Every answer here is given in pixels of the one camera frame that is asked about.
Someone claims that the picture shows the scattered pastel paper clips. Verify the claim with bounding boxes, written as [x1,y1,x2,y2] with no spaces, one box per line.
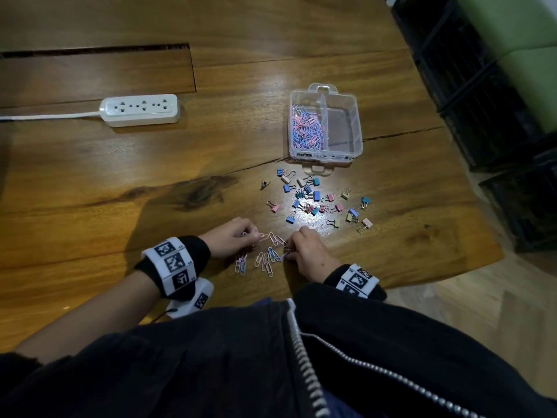
[234,232,290,278]

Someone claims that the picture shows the black zip jacket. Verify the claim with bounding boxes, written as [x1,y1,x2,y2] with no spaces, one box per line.
[0,283,557,418]

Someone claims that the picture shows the blue garment under jacket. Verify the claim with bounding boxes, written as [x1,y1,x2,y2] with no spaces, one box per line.
[323,388,363,418]

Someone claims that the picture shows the black wristband with marker tags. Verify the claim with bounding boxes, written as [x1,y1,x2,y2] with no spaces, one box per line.
[134,235,212,301]
[324,263,388,301]

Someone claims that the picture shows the white power strip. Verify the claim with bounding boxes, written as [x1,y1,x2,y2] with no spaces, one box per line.
[99,94,181,128]

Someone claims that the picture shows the scattered coloured binder clips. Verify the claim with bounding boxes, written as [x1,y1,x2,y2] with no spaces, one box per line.
[260,166,374,234]

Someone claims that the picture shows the person's right hand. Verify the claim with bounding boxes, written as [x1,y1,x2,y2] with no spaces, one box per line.
[284,226,342,284]

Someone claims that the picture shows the white power cable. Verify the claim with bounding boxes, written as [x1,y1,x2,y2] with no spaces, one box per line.
[0,110,103,122]

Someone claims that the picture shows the small black plastic crate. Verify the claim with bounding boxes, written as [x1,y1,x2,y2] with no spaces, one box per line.
[479,148,557,254]

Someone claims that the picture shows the person's left forearm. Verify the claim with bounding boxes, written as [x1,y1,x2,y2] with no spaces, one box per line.
[15,270,162,364]

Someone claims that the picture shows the person's left hand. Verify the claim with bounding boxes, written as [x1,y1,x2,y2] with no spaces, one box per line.
[198,217,265,259]

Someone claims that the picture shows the green cushion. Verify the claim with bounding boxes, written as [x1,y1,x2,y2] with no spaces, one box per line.
[453,0,557,135]

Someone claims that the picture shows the pile of boxed paper clips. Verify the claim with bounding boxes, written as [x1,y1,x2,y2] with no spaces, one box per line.
[291,104,325,152]

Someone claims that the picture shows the clear plastic organiser box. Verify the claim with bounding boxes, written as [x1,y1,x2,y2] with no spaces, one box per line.
[288,83,364,176]

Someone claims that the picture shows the large black plastic crate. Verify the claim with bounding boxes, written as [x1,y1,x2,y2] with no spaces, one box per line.
[390,0,557,172]

